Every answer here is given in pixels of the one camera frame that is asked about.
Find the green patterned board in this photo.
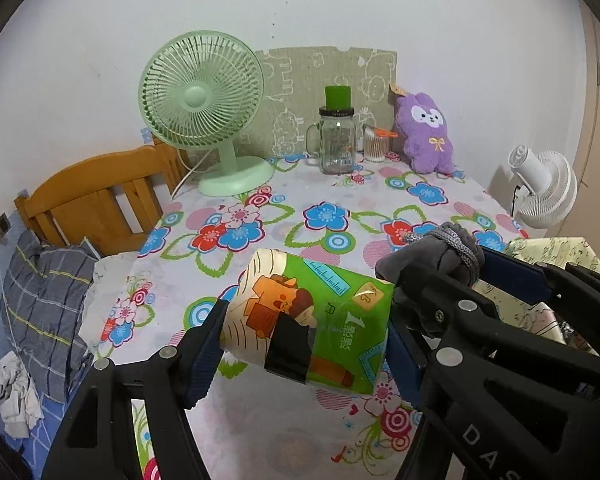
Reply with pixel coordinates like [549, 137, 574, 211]
[252, 46, 398, 158]

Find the glass jar mug green lid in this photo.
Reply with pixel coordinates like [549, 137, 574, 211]
[306, 86, 358, 176]

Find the green desk fan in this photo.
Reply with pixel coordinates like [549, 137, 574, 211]
[138, 31, 276, 197]

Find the cotton swab jar orange lid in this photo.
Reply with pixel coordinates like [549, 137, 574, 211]
[362, 124, 397, 163]

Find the wooden headboard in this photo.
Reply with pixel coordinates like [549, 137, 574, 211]
[14, 142, 191, 256]

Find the white bed cloth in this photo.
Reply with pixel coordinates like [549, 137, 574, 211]
[80, 252, 141, 346]

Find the grey plaid pillow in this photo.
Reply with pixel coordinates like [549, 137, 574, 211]
[0, 230, 101, 403]

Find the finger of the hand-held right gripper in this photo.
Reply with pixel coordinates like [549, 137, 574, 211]
[474, 246, 600, 307]
[391, 266, 600, 382]

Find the purple plush bunny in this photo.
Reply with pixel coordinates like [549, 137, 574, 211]
[390, 85, 457, 175]

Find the yellow cartoon storage box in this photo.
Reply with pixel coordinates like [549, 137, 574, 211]
[472, 236, 600, 351]

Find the green tissue pack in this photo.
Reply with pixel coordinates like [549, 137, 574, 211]
[219, 249, 396, 396]

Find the white desk fan cable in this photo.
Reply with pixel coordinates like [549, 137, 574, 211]
[170, 147, 216, 198]

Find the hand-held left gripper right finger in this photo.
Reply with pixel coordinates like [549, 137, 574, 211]
[386, 327, 461, 480]

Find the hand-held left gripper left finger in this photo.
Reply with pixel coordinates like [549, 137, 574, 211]
[40, 299, 231, 480]

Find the crumpled white cloth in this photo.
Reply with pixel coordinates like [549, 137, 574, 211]
[0, 351, 43, 436]

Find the blue bed sheet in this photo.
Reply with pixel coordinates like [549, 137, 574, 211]
[0, 385, 81, 480]

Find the white standing fan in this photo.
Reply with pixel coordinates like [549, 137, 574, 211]
[507, 144, 578, 233]

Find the grey drawstring pouch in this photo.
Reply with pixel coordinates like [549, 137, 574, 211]
[375, 221, 486, 341]

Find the floral tablecloth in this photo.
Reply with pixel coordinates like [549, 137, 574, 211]
[82, 152, 531, 480]

